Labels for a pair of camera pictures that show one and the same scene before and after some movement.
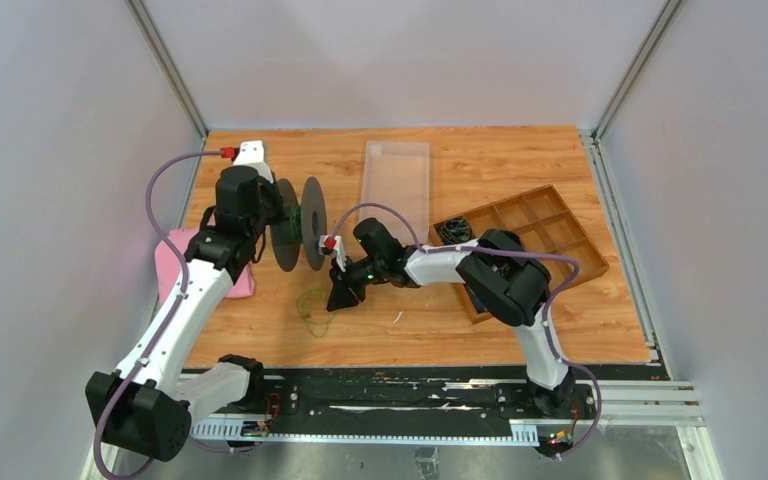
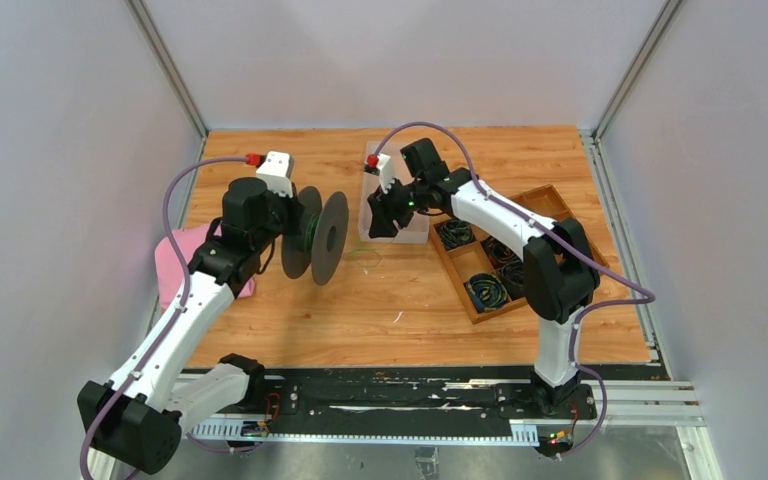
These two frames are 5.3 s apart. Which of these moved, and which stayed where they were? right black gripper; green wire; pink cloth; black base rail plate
Moved: green wire; right black gripper
Stayed: pink cloth; black base rail plate
